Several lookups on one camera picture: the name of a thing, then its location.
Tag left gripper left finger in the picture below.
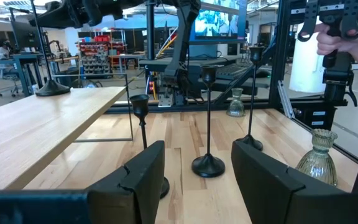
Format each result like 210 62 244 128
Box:
87 140 166 224

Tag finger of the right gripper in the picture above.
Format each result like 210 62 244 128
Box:
28 0 85 28

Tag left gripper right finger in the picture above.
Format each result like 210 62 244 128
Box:
231 140 346 224

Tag ribbed glass candle holder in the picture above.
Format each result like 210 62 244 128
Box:
295 128 339 187
226 87 247 118

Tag medium black candlestick holder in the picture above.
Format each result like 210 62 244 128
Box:
191 64 226 179

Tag short black candlestick holder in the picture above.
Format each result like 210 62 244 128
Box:
129 94 170 200

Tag parts rack with bins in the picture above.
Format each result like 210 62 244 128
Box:
78 34 127 78

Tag grey workshop desk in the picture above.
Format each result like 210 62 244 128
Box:
11 52 46 97

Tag person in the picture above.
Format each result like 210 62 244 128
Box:
0 39 14 63

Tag office chair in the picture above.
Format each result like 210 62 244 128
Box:
0 60 23 97

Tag black controller box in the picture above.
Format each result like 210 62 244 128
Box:
292 99 349 131

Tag wooden shelf riser black legs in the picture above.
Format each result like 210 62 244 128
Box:
0 72 134 191

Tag computer monitor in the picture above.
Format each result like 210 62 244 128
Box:
190 0 248 44

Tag black keyboard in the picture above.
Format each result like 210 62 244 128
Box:
216 63 272 81

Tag white round column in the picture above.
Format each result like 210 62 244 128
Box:
288 18 326 94

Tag person's hand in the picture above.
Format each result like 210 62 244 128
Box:
314 23 358 57

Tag yellow cable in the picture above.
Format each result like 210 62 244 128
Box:
155 33 179 60

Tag silver frame bracket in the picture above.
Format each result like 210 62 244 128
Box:
277 80 295 119

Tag black aluminium table frame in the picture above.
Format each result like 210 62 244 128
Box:
104 0 358 175

